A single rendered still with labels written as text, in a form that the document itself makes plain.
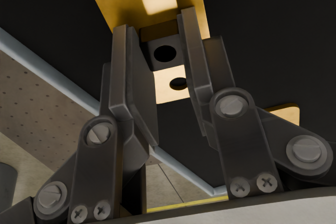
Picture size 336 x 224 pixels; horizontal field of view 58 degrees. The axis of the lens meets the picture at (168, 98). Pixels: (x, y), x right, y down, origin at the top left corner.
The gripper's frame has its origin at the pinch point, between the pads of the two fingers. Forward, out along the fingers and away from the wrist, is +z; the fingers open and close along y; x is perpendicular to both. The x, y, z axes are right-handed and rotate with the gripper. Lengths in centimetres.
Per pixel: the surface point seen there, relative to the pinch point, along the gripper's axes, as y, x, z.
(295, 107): 5.9, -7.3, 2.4
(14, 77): -48, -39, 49
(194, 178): -1.3, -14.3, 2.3
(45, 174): -162, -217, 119
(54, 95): -42, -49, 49
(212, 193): -0.4, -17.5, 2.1
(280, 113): 5.0, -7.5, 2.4
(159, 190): -76, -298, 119
